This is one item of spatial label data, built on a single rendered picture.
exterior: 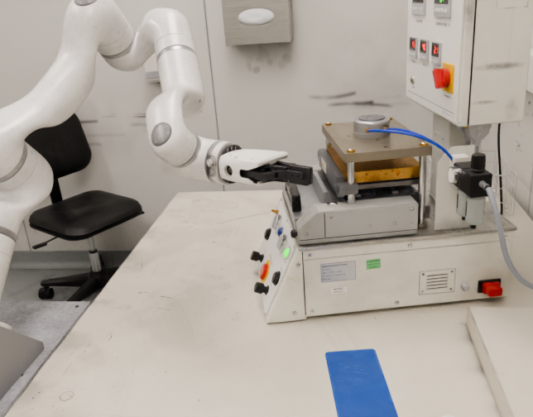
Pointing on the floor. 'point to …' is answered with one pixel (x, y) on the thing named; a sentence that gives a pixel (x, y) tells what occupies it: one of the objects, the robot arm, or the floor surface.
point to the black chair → (76, 206)
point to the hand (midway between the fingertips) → (300, 174)
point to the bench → (254, 331)
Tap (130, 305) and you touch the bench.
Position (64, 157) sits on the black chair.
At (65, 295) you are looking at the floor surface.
